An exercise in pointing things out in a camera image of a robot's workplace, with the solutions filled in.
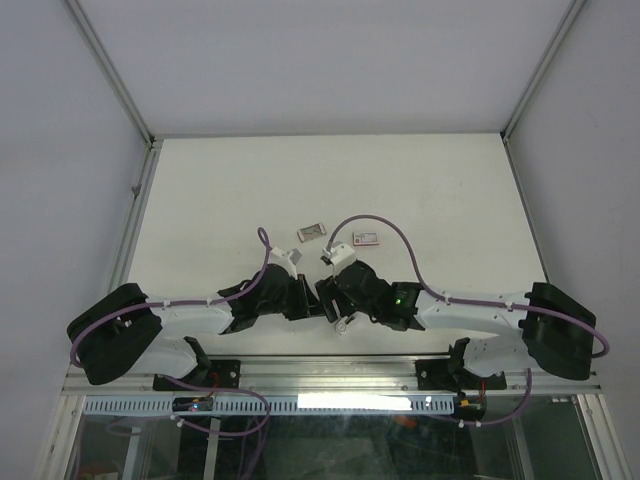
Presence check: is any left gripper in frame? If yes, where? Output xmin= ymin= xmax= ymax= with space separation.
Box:
xmin=257 ymin=273 xmax=323 ymax=321

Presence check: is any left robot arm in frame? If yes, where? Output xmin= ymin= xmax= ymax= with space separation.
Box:
xmin=67 ymin=264 xmax=321 ymax=389

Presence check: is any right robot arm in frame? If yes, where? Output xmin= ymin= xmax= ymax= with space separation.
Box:
xmin=315 ymin=260 xmax=596 ymax=387

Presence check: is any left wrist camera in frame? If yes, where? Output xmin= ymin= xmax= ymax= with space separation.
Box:
xmin=269 ymin=247 xmax=302 ymax=266

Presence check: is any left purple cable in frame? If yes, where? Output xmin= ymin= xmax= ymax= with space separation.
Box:
xmin=68 ymin=227 xmax=281 ymax=476

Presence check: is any purple cable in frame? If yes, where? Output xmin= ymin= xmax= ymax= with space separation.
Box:
xmin=322 ymin=214 xmax=612 ymax=429
xmin=68 ymin=227 xmax=281 ymax=476

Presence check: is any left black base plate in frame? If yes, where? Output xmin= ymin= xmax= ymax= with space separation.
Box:
xmin=152 ymin=359 xmax=241 ymax=391

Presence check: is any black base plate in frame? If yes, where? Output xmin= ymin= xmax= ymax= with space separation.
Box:
xmin=414 ymin=358 xmax=507 ymax=392
xmin=152 ymin=359 xmax=241 ymax=391

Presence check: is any aluminium mounting rail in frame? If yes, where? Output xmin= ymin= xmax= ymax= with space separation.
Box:
xmin=61 ymin=355 xmax=602 ymax=397

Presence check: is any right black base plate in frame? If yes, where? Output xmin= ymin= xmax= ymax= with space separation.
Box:
xmin=414 ymin=358 xmax=507 ymax=392

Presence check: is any white slotted cable duct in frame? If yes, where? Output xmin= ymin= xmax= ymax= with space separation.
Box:
xmin=83 ymin=393 xmax=454 ymax=417

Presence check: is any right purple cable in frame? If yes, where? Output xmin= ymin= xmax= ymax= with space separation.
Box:
xmin=322 ymin=214 xmax=612 ymax=429

